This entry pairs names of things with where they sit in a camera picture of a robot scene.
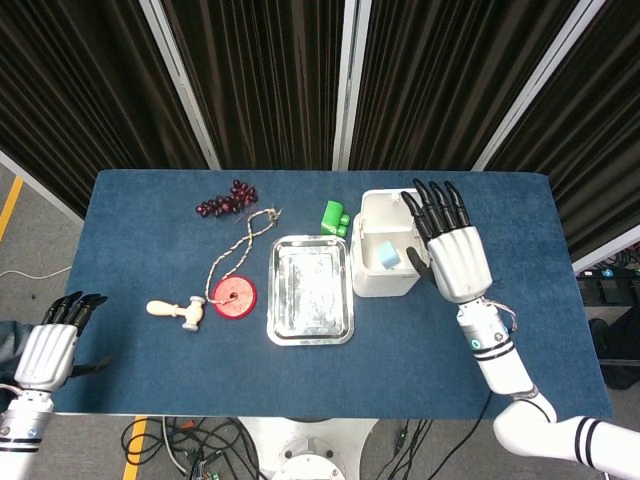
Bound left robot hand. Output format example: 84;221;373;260
13;290;114;394

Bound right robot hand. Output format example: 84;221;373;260
399;177;494;305

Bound light blue cube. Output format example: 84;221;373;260
378;239;401;271

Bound white square container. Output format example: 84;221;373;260
351;187;432;299

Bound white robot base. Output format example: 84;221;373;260
234;417;381;480

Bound blue denim cloth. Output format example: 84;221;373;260
0;319;29;384

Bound yellow floor tape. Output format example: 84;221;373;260
122;415;149;480
0;175;25;242

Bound green plastic block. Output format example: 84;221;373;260
319;199;353;237

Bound dark blue table cloth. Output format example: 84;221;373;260
52;168;615;420

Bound black power strip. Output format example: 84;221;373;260
577;267;640;306

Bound small wooden mallet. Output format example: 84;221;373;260
145;295;207;333

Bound stainless steel rectangular tray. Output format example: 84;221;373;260
265;233;356;347

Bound black bag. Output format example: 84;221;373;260
587;304;640;391

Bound dark pleated curtain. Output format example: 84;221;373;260
487;0;640;261
159;0;349;171
349;0;584;171
0;0;209;219

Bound dark red grape bunch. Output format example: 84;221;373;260
194;179;259;220

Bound white floor cable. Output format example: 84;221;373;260
0;266;72;282

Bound white frame rail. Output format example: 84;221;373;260
0;149;85;227
572;238;640;275

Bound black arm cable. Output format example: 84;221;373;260
462;390;495;480

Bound black floor cable bundle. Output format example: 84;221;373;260
122;417;261;480

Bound white frame post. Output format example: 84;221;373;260
472;0;609;172
138;0;222;170
332;0;374;171

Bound black hanging cables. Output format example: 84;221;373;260
379;418;432;480

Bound red disc with rope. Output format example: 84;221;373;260
203;207;286;320

